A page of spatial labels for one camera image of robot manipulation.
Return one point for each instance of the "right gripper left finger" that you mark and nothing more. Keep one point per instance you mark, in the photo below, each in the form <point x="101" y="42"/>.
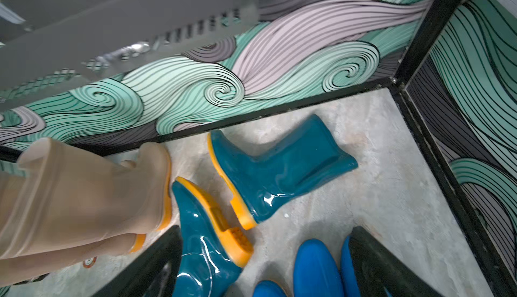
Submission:
<point x="153" y="273"/>

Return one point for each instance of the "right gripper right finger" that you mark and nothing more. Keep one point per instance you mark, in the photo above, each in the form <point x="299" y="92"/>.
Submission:
<point x="395" y="276"/>

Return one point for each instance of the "blue boot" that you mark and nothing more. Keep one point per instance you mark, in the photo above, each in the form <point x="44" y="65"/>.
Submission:
<point x="358" y="276"/>
<point x="315" y="271"/>
<point x="267" y="288"/>

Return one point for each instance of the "teal boot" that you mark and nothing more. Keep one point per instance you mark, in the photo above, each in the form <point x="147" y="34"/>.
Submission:
<point x="305" y="159"/>
<point x="213" y="254"/>

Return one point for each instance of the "blue boot front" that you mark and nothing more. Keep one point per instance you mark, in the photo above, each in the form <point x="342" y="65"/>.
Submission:
<point x="267" y="288"/>

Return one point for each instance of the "beige boot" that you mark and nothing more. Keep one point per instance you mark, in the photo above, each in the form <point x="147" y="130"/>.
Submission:
<point x="68" y="197"/>
<point x="19" y="269"/>

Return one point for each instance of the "black wall shelf tray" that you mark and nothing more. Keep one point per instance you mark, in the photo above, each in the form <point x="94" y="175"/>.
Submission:
<point x="52" y="46"/>

